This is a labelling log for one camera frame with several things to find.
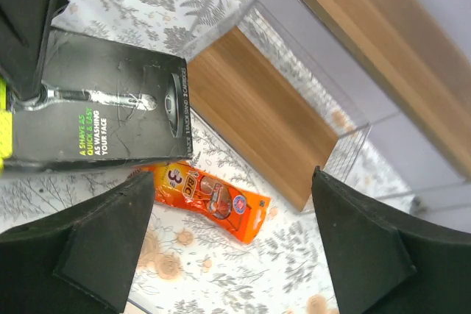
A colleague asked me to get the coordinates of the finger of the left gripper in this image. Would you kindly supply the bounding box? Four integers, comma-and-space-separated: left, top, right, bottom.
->
1, 0, 66, 101

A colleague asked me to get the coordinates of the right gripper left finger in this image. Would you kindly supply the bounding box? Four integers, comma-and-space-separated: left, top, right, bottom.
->
1, 172, 154, 313

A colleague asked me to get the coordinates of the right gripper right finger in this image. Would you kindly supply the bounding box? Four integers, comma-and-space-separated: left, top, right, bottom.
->
311, 167, 470, 313

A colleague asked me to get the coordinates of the orange BIC razor pack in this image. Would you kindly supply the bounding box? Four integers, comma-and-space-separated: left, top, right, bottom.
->
127, 161, 271, 244

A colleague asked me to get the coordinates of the black green razor box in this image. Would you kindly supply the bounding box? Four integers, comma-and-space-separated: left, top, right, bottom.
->
1, 29, 193, 176

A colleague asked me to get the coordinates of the white wire wooden shelf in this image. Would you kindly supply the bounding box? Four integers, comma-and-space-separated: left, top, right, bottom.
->
188, 0, 470, 228

